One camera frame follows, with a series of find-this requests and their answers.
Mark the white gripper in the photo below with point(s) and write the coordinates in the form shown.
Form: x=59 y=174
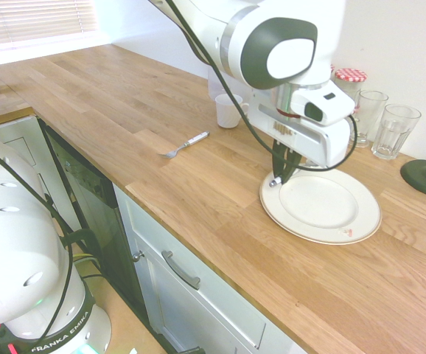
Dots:
x=309 y=142

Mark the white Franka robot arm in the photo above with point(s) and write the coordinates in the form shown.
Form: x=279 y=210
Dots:
x=290 y=44

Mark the cream plate with gold rim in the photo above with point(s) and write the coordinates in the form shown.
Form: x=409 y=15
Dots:
x=320 y=210

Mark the white ribbed cup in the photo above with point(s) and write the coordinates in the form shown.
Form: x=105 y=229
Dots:
x=226 y=114

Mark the clear glass mug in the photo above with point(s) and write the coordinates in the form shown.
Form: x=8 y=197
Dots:
x=373 y=110

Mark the glass jar red checkered lid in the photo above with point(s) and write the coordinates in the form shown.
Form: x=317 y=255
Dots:
x=351 y=75

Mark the clear faceted drinking glass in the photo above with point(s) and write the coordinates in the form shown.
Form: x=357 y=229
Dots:
x=395 y=136

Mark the dark green round base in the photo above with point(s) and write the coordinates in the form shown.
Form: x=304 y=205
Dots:
x=425 y=178

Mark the silver cabinet knob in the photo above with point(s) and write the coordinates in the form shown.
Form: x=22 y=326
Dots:
x=138 y=256

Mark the black dishwasher front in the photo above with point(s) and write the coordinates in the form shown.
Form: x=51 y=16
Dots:
x=95 y=206

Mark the white window blind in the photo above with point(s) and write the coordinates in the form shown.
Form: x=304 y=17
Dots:
x=32 y=20

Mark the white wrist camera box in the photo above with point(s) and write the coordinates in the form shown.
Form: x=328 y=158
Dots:
x=323 y=107

